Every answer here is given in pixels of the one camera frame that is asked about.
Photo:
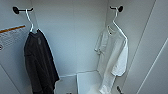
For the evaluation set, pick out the small black hook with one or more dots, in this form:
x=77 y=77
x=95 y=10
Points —
x=119 y=90

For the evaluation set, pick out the orange white label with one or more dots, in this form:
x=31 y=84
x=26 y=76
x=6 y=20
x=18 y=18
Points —
x=11 y=38

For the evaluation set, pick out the black wall peg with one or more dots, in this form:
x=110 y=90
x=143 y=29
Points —
x=16 y=10
x=120 y=8

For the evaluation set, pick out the black garment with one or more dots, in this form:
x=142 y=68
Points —
x=40 y=63

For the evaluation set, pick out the white garment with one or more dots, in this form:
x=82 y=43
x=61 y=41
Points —
x=113 y=56

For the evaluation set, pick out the white wardrobe door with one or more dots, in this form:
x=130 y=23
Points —
x=161 y=23

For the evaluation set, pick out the white wardrobe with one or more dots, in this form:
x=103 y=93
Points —
x=73 y=36

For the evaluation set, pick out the white inner shelf unit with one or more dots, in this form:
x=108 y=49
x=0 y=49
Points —
x=90 y=83

